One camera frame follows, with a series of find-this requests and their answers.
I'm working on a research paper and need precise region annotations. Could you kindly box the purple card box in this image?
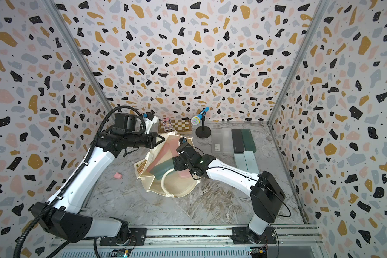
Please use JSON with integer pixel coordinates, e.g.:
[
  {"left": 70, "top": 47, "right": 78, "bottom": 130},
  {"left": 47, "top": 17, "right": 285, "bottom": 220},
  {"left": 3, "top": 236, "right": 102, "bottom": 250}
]
[{"left": 162, "top": 118, "right": 174, "bottom": 132}]

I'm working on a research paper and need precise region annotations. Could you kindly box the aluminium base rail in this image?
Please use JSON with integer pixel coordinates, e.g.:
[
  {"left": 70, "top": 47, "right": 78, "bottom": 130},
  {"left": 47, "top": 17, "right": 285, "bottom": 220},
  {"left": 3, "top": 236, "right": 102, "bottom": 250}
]
[{"left": 57, "top": 224, "right": 328, "bottom": 258}]

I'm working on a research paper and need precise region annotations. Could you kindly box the grey barcoded pencil case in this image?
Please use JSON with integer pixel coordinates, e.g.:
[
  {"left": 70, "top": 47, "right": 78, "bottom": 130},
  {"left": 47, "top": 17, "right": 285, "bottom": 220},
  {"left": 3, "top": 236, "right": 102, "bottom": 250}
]
[{"left": 211, "top": 129, "right": 224, "bottom": 154}]

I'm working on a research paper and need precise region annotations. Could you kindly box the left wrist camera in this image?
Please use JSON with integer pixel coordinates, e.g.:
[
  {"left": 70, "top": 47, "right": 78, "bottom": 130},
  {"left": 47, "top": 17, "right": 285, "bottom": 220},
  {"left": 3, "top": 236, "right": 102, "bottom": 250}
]
[{"left": 143, "top": 112, "right": 159, "bottom": 134}]

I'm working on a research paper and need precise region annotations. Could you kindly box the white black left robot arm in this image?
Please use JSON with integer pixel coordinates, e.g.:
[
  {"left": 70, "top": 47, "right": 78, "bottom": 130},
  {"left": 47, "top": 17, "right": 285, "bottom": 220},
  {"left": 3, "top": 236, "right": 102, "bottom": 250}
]
[{"left": 31, "top": 112, "right": 164, "bottom": 245}]

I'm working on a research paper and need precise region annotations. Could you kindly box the blue grey pencil case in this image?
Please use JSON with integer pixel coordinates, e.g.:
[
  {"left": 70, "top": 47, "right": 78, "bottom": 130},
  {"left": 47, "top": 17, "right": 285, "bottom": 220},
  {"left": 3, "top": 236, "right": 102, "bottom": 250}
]
[{"left": 150, "top": 159, "right": 174, "bottom": 180}]

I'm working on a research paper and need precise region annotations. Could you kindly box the cream floral canvas tote bag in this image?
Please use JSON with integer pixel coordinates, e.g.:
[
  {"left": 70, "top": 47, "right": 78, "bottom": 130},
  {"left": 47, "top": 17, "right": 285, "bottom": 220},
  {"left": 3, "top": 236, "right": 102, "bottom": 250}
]
[{"left": 134, "top": 133, "right": 201, "bottom": 198}]

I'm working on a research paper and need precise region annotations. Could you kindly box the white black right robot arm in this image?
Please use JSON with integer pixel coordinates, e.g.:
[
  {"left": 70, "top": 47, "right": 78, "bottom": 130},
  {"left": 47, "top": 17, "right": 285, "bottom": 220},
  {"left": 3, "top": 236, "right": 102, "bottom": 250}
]
[{"left": 173, "top": 143, "right": 286, "bottom": 244}]

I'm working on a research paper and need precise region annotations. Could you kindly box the wooden chess board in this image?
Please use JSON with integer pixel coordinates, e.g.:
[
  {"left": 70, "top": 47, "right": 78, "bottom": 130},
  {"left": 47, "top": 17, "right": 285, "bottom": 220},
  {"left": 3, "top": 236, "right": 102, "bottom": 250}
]
[{"left": 158, "top": 118, "right": 192, "bottom": 135}]

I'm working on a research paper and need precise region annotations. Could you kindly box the small pink pig toy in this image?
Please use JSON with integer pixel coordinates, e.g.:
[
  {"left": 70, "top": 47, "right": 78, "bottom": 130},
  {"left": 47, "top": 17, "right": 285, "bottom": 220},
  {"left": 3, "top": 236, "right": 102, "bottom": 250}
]
[{"left": 114, "top": 173, "right": 123, "bottom": 179}]

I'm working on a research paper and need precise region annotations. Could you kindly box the black microphone stand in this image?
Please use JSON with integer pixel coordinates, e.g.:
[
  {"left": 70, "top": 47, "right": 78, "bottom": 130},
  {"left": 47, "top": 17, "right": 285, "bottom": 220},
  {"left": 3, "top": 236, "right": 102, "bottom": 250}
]
[{"left": 196, "top": 115, "right": 212, "bottom": 139}]

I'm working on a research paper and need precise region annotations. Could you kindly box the blue toy microphone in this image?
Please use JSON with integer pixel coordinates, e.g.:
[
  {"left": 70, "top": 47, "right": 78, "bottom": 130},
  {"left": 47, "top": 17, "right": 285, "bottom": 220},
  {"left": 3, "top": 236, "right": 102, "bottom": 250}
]
[{"left": 191, "top": 107, "right": 209, "bottom": 125}]

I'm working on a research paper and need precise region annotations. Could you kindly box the translucent white pencil case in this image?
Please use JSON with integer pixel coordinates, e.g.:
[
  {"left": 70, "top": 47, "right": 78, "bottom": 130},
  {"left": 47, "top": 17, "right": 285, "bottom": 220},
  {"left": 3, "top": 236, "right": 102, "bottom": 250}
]
[{"left": 222, "top": 128, "right": 234, "bottom": 154}]

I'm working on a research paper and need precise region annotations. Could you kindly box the black pencil case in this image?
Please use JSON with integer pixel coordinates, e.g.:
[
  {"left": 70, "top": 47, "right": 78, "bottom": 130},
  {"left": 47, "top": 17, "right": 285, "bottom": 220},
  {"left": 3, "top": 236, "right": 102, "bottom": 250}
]
[{"left": 231, "top": 129, "right": 245, "bottom": 153}]

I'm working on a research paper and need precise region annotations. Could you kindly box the light teal pencil case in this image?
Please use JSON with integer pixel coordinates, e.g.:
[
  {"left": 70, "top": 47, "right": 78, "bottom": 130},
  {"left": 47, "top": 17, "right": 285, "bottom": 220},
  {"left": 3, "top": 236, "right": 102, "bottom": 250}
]
[
  {"left": 243, "top": 151, "right": 260, "bottom": 174},
  {"left": 234, "top": 153, "right": 248, "bottom": 172}
]

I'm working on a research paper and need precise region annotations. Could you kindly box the dark green pencil case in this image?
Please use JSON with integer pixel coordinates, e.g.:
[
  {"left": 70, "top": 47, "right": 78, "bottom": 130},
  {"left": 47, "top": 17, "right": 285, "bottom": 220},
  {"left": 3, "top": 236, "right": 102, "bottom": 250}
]
[{"left": 241, "top": 129, "right": 257, "bottom": 153}]

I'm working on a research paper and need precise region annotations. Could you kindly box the pink pencil case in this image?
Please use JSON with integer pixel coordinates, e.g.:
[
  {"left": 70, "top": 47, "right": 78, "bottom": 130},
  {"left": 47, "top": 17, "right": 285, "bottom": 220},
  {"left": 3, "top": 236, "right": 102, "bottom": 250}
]
[
  {"left": 147, "top": 138, "right": 179, "bottom": 174},
  {"left": 178, "top": 170, "right": 191, "bottom": 178}
]

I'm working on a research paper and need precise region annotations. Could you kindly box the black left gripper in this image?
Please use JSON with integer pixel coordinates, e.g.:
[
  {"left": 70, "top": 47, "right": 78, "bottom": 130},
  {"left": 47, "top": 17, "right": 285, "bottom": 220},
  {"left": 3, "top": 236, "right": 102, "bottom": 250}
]
[{"left": 126, "top": 131, "right": 166, "bottom": 149}]

